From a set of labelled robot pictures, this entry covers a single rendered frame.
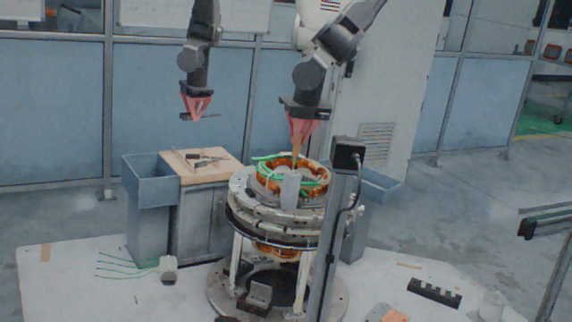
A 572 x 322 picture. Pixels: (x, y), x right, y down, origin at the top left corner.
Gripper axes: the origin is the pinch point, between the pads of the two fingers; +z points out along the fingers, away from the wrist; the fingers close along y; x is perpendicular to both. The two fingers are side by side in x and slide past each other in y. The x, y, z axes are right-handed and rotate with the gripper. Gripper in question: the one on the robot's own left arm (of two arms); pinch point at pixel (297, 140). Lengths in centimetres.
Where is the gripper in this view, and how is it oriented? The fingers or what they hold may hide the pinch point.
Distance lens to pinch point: 114.7
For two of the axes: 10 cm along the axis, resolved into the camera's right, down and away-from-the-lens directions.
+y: 9.3, 0.2, 3.7
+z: -1.8, 8.9, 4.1
